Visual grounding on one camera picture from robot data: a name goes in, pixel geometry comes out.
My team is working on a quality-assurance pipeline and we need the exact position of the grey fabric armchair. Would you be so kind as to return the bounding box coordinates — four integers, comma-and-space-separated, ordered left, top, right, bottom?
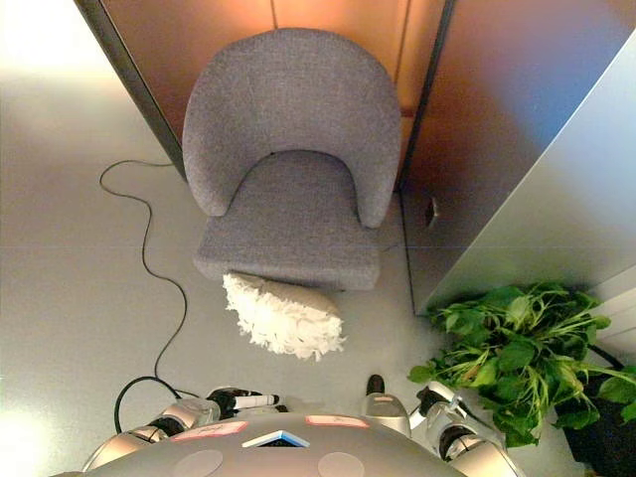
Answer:
182, 28, 402, 292

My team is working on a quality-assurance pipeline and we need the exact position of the black plant pot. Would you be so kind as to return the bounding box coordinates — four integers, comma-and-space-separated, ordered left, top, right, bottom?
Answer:
554, 366, 636, 477

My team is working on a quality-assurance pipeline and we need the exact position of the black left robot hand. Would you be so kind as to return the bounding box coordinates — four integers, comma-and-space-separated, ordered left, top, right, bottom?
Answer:
206, 387, 289, 414

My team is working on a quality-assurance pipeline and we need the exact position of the thin black floor cable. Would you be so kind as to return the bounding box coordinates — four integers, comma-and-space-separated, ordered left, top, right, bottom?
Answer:
98, 159, 189, 378

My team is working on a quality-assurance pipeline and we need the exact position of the silver robot torso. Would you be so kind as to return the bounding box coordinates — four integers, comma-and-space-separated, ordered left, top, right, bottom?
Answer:
81, 414, 468, 477

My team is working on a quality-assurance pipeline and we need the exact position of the white cabinet panel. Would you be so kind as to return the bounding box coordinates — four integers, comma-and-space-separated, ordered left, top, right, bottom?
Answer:
415, 29, 636, 344

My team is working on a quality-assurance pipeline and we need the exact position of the silver right robot leg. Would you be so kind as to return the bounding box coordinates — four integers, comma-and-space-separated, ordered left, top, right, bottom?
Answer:
358, 394, 414, 441

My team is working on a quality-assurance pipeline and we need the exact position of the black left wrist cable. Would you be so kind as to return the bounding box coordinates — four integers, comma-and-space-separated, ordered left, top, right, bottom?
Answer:
114, 376, 201, 434

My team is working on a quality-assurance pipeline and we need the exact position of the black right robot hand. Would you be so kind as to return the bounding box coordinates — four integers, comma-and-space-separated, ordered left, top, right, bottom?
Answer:
415, 381, 457, 419

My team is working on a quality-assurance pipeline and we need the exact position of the white fringed pillow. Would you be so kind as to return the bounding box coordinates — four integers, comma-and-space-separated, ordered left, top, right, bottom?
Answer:
222, 271, 348, 362

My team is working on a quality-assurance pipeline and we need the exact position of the green leafy plant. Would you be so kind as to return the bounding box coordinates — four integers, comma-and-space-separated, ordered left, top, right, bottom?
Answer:
407, 281, 636, 448

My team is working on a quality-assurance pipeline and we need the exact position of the orange wooden panel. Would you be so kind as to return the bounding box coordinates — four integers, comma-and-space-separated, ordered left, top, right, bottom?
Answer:
98, 0, 444, 168

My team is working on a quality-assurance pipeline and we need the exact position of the dark frame post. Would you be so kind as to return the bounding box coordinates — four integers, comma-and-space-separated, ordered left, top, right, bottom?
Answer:
395, 0, 458, 194
74, 0, 188, 179

